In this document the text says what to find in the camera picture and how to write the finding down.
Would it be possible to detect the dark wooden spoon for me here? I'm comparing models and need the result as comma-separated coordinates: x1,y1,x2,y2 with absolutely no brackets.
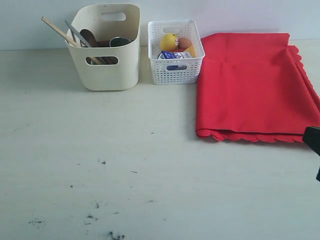
80,29,98,48

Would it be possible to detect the brown egg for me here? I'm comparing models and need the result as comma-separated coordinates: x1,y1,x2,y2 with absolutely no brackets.
178,37,192,50

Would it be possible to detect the cream plastic storage bin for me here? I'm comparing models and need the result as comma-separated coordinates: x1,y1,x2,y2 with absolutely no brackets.
67,3,140,91

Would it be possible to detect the yellow cheese wedge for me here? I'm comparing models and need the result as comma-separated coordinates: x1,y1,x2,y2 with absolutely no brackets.
185,45,196,58

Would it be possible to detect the brown wooden plate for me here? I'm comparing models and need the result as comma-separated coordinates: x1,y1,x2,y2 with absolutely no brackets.
96,40,110,48

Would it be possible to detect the stainless steel cup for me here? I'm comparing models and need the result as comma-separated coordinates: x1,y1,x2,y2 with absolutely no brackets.
109,36,132,48

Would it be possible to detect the red scalloped table cloth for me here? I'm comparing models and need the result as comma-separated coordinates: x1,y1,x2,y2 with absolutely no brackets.
195,33,320,143

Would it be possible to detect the wooden chopstick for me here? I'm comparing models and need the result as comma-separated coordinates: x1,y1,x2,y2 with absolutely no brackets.
41,16,80,48
70,30,81,47

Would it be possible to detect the stainless steel table knife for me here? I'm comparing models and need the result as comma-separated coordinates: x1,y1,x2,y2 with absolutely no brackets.
65,20,92,48

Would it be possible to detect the white perforated plastic basket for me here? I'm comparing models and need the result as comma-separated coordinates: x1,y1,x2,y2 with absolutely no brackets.
147,19,205,85

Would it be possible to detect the blue white milk carton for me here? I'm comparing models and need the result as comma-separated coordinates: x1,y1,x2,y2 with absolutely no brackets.
157,51,193,71

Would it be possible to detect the yellow lemon with sticker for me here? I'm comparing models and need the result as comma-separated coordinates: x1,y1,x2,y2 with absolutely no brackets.
159,33,179,52

